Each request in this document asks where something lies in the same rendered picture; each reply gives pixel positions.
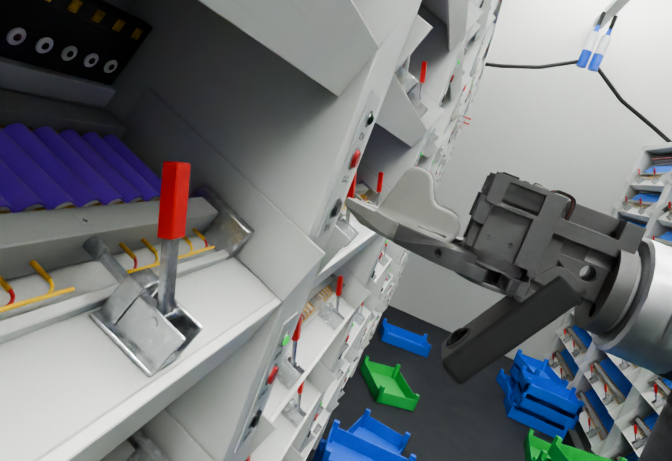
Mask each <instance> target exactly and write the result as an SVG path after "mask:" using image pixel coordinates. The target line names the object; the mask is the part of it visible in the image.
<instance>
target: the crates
mask: <svg viewBox="0 0 672 461"><path fill-rule="evenodd" d="M386 321H387V319H386V318H384V319H383V322H382V324H381V327H380V336H381V341H384V342H386V343H389V344H392V345H394V346H397V347H400V348H402V349H405V350H408V351H410V352H413V353H416V354H418V355H421V356H423V357H426V358H427V357H428V354H429V352H430V349H431V347H432V345H430V344H428V342H427V339H426V338H427V336H428V335H427V334H425V333H424V336H420V335H418V334H415V333H412V332H410V331H407V330H405V329H402V328H399V327H397V326H394V325H391V324H389V323H386ZM521 353H522V350H521V349H518V351H517V353H516V355H515V358H514V363H513V365H512V367H511V369H510V371H509V372H510V373H511V375H512V376H513V377H512V376H509V375H507V374H504V370H503V369H500V371H499V373H498V375H497V377H496V381H497V382H498V384H499V385H500V387H501V388H502V390H503V391H504V393H505V398H504V400H503V402H504V406H505V410H506V414H507V417H509V418H512V419H514V420H516V421H518V422H520V423H523V424H525V425H527V426H529V427H531V428H534V429H536V430H538V431H540V432H542V433H544V434H547V435H549V436H551V437H553V438H554V440H553V442H552V444H550V443H548V442H546V441H544V440H542V439H540V438H538V437H536V436H534V435H533V434H534V430H533V429H531V428H530V430H529V432H528V434H527V436H526V438H525V440H524V450H525V459H526V461H614V460H611V459H608V458H605V457H602V456H599V455H596V454H593V453H589V452H586V451H583V450H580V449H577V448H574V447H571V446H568V445H565V444H562V443H561V442H562V441H563V439H564V437H565V435H566V433H567V431H568V428H569V429H571V430H574V428H575V426H576V424H577V422H578V419H579V414H580V412H581V410H582V408H583V406H584V404H585V403H584V401H582V400H580V402H579V400H578V398H577V396H576V395H575V392H576V390H577V389H576V388H575V387H572V388H571V390H569V389H566V388H567V386H568V384H569V381H568V380H564V382H563V380H562V379H561V378H560V377H559V376H558V375H557V374H556V373H555V372H554V371H553V370H552V369H551V367H550V366H549V365H548V362H549V360H548V359H546V358H545V360H544V362H542V361H540V360H537V359H534V358H531V357H529V356H526V355H523V354H521ZM517 365H518V366H517ZM400 367H401V366H400V364H396V366H395V368H394V367H390V366H386V365H382V364H378V363H375V362H371V361H369V356H366V355H365V357H364V360H363V362H362V364H361V367H360V371H361V373H362V375H363V377H364V379H365V381H366V383H367V385H368V387H369V390H370V392H371V394H372V396H373V398H374V400H375V402H377V403H382V404H386V405H390V406H394V407H398V408H402V409H406V410H410V411H414V409H415V407H416V404H417V402H418V400H419V397H420V396H419V394H416V393H415V394H413V392H412V390H411V389H410V387H409V386H408V384H407V382H406V381H405V379H404V377H403V376H402V374H401V373H400V371H399V370H400ZM370 412H371V410H370V409H368V408H367V409H366V410H365V412H364V414H363V415H362V416H361V417H360V418H359V419H358V420H357V421H356V422H355V423H354V424H353V425H352V426H351V427H350V428H349V429H348V430H347V431H345V430H343V429H340V428H338V427H339V424H340V421H338V420H336V419H335V420H334V423H333V425H332V428H331V430H330V433H329V435H328V438H327V439H326V440H325V439H322V438H321V440H320V443H319V445H318V447H317V450H316V452H315V455H314V457H313V461H415V460H416V455H414V454H412V453H411V454H410V456H409V458H408V459H407V458H405V457H403V456H401V454H402V453H403V451H404V449H405V447H406V445H407V442H408V440H409V438H410V435H411V434H410V433H408V432H406V433H405V435H404V436H402V435H400V434H399V433H397V432H395V431H394V430H392V429H390V428H389V427H387V426H385V425H384V424H382V423H380V422H379V421H377V420H375V419H374V418H372V417H370V416H369V415H370Z"/></svg>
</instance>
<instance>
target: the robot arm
mask: <svg viewBox="0 0 672 461"><path fill-rule="evenodd" d="M519 179H520V178H519V177H516V176H514V175H511V174H508V173H506V172H501V173H500V172H498V171H497V172H496V174H495V173H492V172H490V175H487V178H486V180H485V182H484V185H483V187H482V189H481V191H482V193H481V192H479V191H478V194H477V196H476V198H475V201H474V203H473V205H472V208H471V210H470V212H469V215H471V218H470V220H469V223H468V225H467V228H466V230H465V232H464V235H463V237H464V238H461V237H458V235H459V233H460V229H461V224H460V218H459V216H458V214H457V213H456V212H455V211H454V210H453V209H451V208H449V207H447V206H444V205H442V204H440V203H439V202H438V201H437V199H436V197H435V183H434V176H433V175H432V173H431V172H429V171H428V170H426V169H423V168H419V167H413V168H410V169H408V170H406V171H405V172H404V173H403V175H402V176H401V177H400V179H399V180H398V182H397V183H396V184H395V186H394V187H393V188H392V190H391V191H390V192H389V194H388V195H387V196H386V198H385V199H384V200H383V202H382V203H381V204H380V206H379V207H378V206H375V205H372V204H369V203H366V202H363V201H360V200H357V199H353V198H350V197H348V198H347V199H346V202H345V206H346V207H347V208H348V209H349V211H350V212H351V213H352V214H353V216H354V217H355V218H356V219H357V221H358V222H359V223H360V224H362V225H363V226H365V227H367V228H368V229H370V230H372V231H373V232H375V233H377V234H379V235H380V236H382V237H384V238H386V239H388V240H390V241H392V242H394V243H395V244H397V245H399V246H401V247H403V248H405V249H407V250H409V251H411V252H413V253H415V254H417V255H419V256H421V257H423V258H425V259H427V260H429V261H431V262H433V263H435V264H438V265H440V266H442V267H445V268H447V269H449V270H452V271H454V272H455V273H457V274H458V275H459V276H461V277H463V278H464V279H466V280H468V281H470V282H472V283H474V284H477V285H479V286H481V287H484V288H486V289H489V290H491V291H494V292H497V293H500V294H502V295H505V297H504V298H502V299H501V300H499V301H498V302H497V303H495V304H494V305H493V306H491V307H490V308H488V309H487V310H486V311H484V312H483V313H482V314H480V315H479V316H477V317H476V318H475V319H473V320H472V321H471V322H469V323H468V324H466V325H465V326H464V327H462V328H459V329H457V330H455V331H454V332H453V333H451V335H450V336H449V337H448V338H447V339H446V340H444V341H443V343H442V348H441V365H442V367H443V368H444V370H445V371H446V372H447V373H448V374H449V376H450V377H451V378H452V379H453V380H454V382H455V383H457V384H464V383H466V382H467V381H469V380H470V379H471V378H473V377H474V376H476V375H477V374H479V373H480V372H482V371H483V370H485V369H486V368H487V367H489V366H490V365H492V364H493V363H494V362H496V361H497V360H499V359H500V358H502V357H503V356H504V355H506V354H507V353H509V352H510V351H512V350H513V349H514V348H516V347H517V346H519V345H520V344H522V343H523V342H524V341H526V340H527V339H529V338H530V337H532V336H533V335H534V334H536V333H537V332H539V331H540V330H542V329H543V328H544V327H546V326H547V325H549V324H550V323H552V322H553V321H555V320H556V319H557V318H559V317H560V316H562V315H563V314H565V313H566V312H567V311H569V310H570V309H572V308H573V307H575V309H574V321H575V324H576V326H577V327H579V328H582V329H584V330H586V331H589V332H591V335H592V340H593V343H594V345H595V346H596V347H597V348H598V349H599V350H602V351H604V352H606V353H609V354H611V355H613V356H616V357H618V358H620V359H623V360H625V361H628V362H630V363H632V364H635V365H637V366H639V367H642V368H644V369H646V370H649V371H651V372H653V373H654V374H656V375H659V376H661V377H663V378H666V379H668V380H670V381H672V247H669V246H667V245H664V244H661V243H659V242H656V241H654V240H651V239H648V238H643V236H644V234H645V232H646V230H647V229H646V228H644V227H641V226H638V225H636V224H633V223H630V222H628V221H624V220H620V219H618V218H615V217H612V216H610V215H607V214H604V213H602V212H599V211H596V210H594V209H591V208H588V207H586V206H583V205H581V204H578V203H576V199H575V198H574V197H573V196H572V195H570V194H568V193H566V192H563V191H561V190H552V191H549V189H547V188H544V187H543V186H542V185H540V184H538V183H534V184H533V185H532V184H529V183H530V182H527V181H521V180H519ZM556 193H559V194H562V195H564V196H566V197H568V198H566V197H564V196H561V195H558V194H556ZM569 199H570V200H571V201H570V200H569ZM584 266H589V268H588V270H587V272H586V274H584V275H580V270H581V269H582V268H583V267H584ZM638 461H672V389H671V391H670V393H669V396H668V398H667V400H666V402H665V404H664V406H663V408H662V410H661V412H660V415H659V417H658V419H657V421H656V423H655V425H654V427H653V429H652V431H651V434H650V436H649V438H648V440H647V442H646V444H645V446H644V448H643V450H642V453H641V455H640V457H639V459H638Z"/></svg>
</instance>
